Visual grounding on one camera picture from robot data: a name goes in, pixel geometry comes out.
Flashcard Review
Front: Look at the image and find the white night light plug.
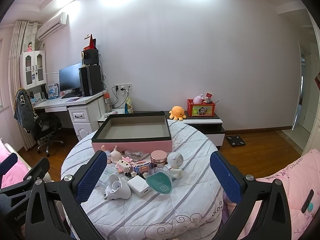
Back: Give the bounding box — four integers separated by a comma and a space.
104, 174, 131, 200

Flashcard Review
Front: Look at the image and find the dental flossers clear box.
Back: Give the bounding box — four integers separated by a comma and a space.
97, 164, 118, 188

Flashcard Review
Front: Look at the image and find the pink block figure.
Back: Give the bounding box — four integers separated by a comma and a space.
116, 157, 133, 173

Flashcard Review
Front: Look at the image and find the white charger cube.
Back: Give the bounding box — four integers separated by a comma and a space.
127, 176, 150, 198

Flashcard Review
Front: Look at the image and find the clear plastic bag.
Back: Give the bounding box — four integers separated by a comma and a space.
124, 150, 144, 161

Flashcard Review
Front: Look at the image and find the clear round floss container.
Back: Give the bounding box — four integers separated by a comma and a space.
145, 166, 172, 194

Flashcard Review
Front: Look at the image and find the rose gold round jar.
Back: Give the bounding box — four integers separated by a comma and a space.
150, 150, 168, 166

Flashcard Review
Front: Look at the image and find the white astronaut figurine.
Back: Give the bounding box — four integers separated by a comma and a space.
167, 152, 184, 179

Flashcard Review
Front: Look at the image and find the colourful block radio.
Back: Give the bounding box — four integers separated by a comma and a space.
132, 160, 152, 173

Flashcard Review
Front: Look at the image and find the black office chair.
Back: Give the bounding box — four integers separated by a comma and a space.
32, 112, 65, 157

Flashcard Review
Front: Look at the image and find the pink bed quilt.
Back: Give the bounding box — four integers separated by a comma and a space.
256, 149, 320, 239

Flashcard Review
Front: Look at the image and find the white desk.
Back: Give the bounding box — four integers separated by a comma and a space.
34, 92, 106, 141

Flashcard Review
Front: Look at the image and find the black bathroom scale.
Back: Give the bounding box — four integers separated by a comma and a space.
226, 135, 246, 147

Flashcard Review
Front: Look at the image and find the orange cap bottle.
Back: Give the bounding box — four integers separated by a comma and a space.
104, 92, 112, 113

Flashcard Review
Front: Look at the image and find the black computer monitor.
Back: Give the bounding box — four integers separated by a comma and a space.
59, 63, 81, 91

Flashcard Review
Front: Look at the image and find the white glass cabinet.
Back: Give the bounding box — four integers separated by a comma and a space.
20, 50, 47, 89

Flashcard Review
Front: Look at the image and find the black computer tower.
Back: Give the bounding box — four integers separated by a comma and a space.
79, 65, 103, 96

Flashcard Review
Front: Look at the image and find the yellow snack bag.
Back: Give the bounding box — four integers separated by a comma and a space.
125, 98, 133, 114

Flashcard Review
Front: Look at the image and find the black white tv cabinet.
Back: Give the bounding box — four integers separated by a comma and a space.
97, 108, 226, 147

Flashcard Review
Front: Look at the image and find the pink black storage box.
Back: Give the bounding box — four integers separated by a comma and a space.
92, 111, 172, 153

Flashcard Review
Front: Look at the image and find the black speaker with red flag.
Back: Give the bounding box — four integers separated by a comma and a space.
81, 34, 99, 66

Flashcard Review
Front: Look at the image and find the beige curtain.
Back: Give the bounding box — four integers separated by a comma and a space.
8, 21, 36, 151

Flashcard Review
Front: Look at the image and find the red toy crate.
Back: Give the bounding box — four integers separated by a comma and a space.
187, 99, 216, 117

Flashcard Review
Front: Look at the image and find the pink plush toy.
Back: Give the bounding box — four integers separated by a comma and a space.
193, 94, 204, 105

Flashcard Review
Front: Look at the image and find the orange octopus plush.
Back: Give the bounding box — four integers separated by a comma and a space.
169, 106, 186, 121

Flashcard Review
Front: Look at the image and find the white air conditioner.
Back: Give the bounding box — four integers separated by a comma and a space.
36, 12, 68, 41

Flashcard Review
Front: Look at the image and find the white wall socket strip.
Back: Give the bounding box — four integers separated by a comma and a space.
115, 83, 132, 91

